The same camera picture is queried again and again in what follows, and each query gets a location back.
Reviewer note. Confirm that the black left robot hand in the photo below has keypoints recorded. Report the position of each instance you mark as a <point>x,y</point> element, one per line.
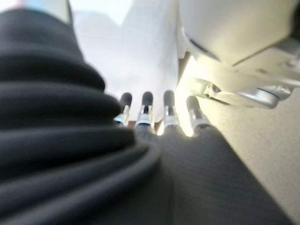
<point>70,152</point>

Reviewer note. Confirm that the white duvet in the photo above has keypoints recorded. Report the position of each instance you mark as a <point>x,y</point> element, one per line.
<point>131,58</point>

